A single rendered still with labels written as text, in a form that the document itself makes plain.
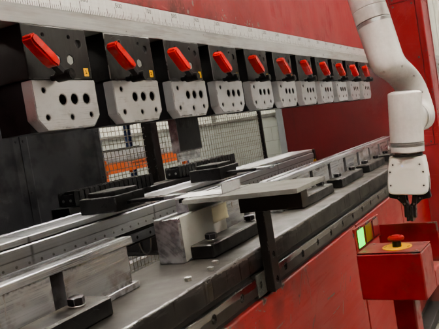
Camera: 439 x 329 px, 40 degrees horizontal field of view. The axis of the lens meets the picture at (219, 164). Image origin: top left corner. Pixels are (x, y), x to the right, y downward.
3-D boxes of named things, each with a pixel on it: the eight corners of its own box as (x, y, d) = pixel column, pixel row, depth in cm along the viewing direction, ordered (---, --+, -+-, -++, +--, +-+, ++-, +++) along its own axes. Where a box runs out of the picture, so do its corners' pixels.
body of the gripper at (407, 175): (383, 152, 156) (386, 195, 157) (424, 151, 151) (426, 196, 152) (390, 149, 163) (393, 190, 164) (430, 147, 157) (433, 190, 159)
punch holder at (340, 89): (338, 101, 233) (332, 58, 232) (317, 104, 237) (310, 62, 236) (348, 100, 246) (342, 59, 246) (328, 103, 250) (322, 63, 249)
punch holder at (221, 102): (220, 113, 145) (209, 44, 144) (189, 118, 149) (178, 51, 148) (246, 110, 158) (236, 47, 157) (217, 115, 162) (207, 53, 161)
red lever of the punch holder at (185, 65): (178, 44, 123) (200, 75, 130) (161, 48, 125) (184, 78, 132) (176, 50, 122) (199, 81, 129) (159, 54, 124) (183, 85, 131)
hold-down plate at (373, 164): (370, 172, 247) (368, 164, 246) (356, 173, 249) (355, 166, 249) (385, 163, 273) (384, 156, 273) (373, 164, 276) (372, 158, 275)
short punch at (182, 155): (181, 161, 134) (174, 119, 133) (174, 162, 135) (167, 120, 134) (203, 156, 143) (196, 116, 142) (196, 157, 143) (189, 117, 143)
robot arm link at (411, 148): (384, 144, 155) (385, 156, 156) (420, 143, 151) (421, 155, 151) (392, 141, 162) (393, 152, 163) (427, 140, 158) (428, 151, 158)
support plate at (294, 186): (297, 193, 118) (296, 188, 118) (181, 205, 130) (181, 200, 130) (325, 179, 134) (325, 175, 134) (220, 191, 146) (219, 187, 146)
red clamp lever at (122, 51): (119, 38, 106) (149, 74, 113) (100, 42, 108) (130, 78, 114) (116, 45, 105) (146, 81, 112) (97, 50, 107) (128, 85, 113)
